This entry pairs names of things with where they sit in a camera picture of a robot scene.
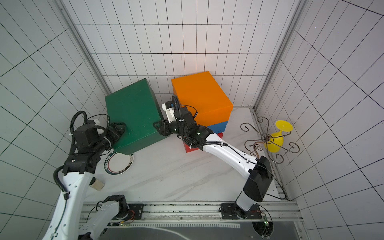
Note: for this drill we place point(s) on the green shoebox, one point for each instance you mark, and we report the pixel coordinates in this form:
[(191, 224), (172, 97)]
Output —
[(137, 107)]

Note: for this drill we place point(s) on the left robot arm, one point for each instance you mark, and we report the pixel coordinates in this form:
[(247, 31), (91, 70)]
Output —
[(74, 178)]

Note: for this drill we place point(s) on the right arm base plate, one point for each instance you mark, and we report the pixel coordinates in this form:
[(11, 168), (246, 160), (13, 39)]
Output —
[(233, 212)]

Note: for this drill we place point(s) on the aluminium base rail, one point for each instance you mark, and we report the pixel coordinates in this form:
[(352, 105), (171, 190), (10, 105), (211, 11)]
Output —
[(206, 214)]

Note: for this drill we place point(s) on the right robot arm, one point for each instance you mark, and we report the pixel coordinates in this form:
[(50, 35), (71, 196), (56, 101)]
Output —
[(256, 171)]

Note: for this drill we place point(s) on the yellow plastic goblet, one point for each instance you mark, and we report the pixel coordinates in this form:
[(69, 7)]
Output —
[(275, 141)]

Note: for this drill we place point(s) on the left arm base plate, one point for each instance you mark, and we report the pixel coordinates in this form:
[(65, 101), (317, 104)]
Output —
[(133, 212)]

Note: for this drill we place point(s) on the blue shoebox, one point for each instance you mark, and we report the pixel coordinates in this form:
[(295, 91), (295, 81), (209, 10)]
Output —
[(218, 127)]

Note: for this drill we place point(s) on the ornate metal wire stand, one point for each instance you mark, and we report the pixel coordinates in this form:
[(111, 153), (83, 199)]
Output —
[(255, 145)]

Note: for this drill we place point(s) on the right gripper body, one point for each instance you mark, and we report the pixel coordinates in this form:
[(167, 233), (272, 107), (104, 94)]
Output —
[(163, 127)]

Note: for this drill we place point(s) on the small beige cup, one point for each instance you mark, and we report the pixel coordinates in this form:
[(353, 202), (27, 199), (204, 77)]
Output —
[(96, 184)]

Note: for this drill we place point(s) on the orange shoebox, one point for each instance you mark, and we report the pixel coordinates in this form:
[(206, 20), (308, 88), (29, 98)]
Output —
[(202, 94)]

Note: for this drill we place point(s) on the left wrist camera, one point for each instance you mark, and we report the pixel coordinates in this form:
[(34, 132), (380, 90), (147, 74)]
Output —
[(96, 123)]

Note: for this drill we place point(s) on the round white plate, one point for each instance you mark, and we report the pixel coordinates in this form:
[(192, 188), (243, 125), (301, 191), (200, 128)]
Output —
[(118, 163)]

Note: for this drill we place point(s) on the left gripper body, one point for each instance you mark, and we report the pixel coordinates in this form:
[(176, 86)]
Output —
[(103, 144)]

